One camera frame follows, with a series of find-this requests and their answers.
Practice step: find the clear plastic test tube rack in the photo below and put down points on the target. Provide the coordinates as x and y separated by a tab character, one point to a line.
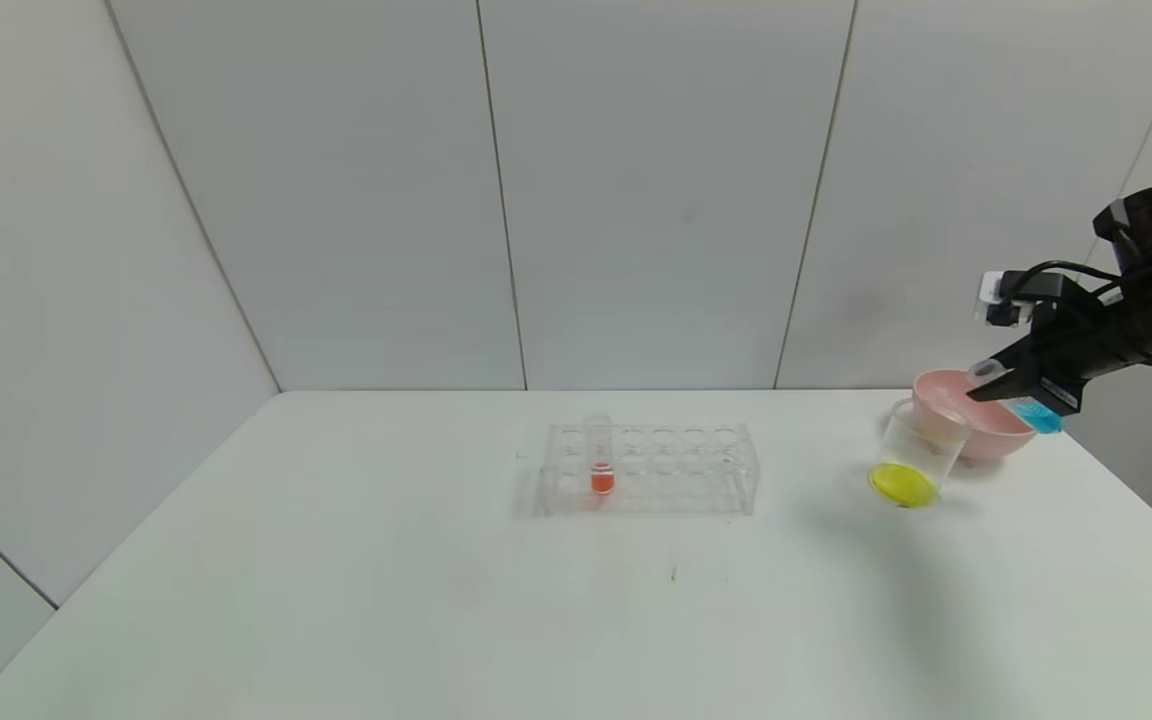
676	480

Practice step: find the clear plastic beaker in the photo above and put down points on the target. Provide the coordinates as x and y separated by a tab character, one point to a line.
906	465

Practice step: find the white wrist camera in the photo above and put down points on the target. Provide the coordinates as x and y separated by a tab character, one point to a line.
1011	295

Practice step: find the test tube with orange pigment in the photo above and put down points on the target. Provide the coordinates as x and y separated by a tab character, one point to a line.
601	470

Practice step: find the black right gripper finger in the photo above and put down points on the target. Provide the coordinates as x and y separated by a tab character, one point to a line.
1021	375

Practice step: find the test tube with blue pigment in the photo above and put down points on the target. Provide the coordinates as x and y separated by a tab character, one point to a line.
1041	415

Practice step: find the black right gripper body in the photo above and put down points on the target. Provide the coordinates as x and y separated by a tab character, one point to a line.
1049	378

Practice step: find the pink bowl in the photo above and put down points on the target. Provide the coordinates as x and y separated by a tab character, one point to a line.
946	405

